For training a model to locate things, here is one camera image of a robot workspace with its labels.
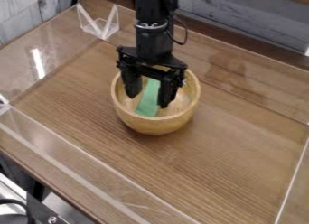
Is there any black metal table bracket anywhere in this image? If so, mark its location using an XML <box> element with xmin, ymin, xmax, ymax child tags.
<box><xmin>27</xmin><ymin>194</ymin><xmax>70</xmax><ymax>224</ymax></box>

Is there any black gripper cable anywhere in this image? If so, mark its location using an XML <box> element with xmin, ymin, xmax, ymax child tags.
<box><xmin>166</xmin><ymin>14</ymin><xmax>191</xmax><ymax>46</ymax></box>

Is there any green rectangular block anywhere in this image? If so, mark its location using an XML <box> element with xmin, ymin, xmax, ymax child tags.
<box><xmin>136</xmin><ymin>79</ymin><xmax>161</xmax><ymax>117</ymax></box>

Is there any clear acrylic corner bracket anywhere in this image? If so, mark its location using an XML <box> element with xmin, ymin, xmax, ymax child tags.
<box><xmin>77</xmin><ymin>4</ymin><xmax>120</xmax><ymax>41</ymax></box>

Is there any clear acrylic tray wall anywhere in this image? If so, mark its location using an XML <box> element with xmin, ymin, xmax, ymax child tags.
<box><xmin>0</xmin><ymin>95</ymin><xmax>192</xmax><ymax>224</ymax></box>

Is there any brown wooden bowl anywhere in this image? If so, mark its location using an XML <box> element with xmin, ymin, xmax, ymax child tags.
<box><xmin>112</xmin><ymin>70</ymin><xmax>201</xmax><ymax>135</ymax></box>

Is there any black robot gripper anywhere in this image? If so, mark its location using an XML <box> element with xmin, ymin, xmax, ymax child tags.
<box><xmin>118</xmin><ymin>20</ymin><xmax>188</xmax><ymax>108</ymax></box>

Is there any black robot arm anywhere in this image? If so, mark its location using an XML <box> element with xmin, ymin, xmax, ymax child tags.
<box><xmin>117</xmin><ymin>0</ymin><xmax>188</xmax><ymax>108</ymax></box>

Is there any black cable bottom left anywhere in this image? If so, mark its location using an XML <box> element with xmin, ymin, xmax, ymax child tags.
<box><xmin>0</xmin><ymin>198</ymin><xmax>42</xmax><ymax>224</ymax></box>

